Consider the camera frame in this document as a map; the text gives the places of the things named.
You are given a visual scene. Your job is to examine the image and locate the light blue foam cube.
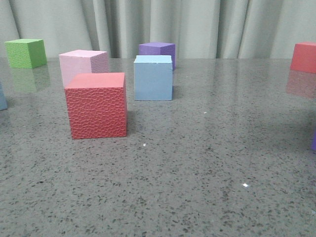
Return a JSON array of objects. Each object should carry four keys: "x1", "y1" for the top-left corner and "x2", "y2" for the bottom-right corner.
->
[{"x1": 134, "y1": 55, "x2": 173, "y2": 101}]

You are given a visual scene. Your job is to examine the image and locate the red textured foam cube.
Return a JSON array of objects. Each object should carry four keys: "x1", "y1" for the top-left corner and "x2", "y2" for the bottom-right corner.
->
[{"x1": 64, "y1": 72, "x2": 127, "y2": 139}]

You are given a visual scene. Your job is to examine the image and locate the purple foam cube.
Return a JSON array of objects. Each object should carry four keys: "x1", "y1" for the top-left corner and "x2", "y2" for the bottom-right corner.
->
[{"x1": 138, "y1": 42, "x2": 176, "y2": 70}]

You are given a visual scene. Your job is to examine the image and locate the pink foam cube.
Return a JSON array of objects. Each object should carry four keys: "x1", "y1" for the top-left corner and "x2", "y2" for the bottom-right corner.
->
[{"x1": 59, "y1": 49, "x2": 109, "y2": 87}]

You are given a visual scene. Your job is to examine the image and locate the grey curtain backdrop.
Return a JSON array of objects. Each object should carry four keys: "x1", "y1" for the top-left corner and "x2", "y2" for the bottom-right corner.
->
[{"x1": 0, "y1": 0, "x2": 316, "y2": 59}]

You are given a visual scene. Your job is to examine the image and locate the green foam cube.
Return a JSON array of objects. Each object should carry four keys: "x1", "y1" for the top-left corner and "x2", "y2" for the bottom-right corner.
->
[{"x1": 4, "y1": 39, "x2": 47, "y2": 69}]

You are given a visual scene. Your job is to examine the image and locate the red cube at far right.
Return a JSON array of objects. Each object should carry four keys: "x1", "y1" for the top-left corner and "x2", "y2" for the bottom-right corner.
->
[{"x1": 290, "y1": 41, "x2": 316, "y2": 74}]

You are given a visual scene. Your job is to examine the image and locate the purple cube at right edge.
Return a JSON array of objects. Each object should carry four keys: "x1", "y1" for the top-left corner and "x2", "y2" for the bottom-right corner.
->
[{"x1": 311, "y1": 131, "x2": 316, "y2": 151}]

